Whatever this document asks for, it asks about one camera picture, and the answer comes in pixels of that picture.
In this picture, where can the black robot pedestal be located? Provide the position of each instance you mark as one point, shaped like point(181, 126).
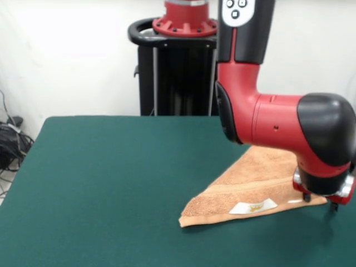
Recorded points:
point(178, 91)

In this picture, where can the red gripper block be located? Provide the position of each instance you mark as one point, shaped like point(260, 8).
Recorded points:
point(345, 198)

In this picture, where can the tan terry towel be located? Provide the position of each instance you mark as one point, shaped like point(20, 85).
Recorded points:
point(222, 194)

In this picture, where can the dark green table cloth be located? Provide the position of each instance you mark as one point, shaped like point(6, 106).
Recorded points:
point(83, 167)

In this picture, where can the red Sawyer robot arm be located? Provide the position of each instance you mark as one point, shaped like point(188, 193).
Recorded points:
point(264, 119)

